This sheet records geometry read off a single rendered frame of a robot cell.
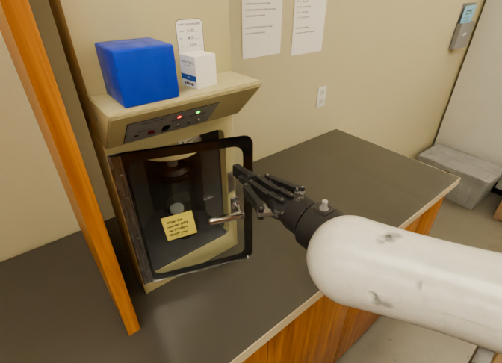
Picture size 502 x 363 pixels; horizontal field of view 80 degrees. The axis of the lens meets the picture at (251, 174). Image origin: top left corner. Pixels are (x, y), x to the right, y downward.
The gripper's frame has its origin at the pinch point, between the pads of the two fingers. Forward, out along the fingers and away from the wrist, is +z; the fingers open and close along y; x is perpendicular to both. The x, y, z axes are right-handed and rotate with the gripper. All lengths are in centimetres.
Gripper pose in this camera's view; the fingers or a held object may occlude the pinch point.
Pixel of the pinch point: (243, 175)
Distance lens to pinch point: 69.8
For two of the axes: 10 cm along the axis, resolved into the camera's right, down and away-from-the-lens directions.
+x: 0.0, 8.5, 5.3
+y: -7.8, 3.3, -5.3
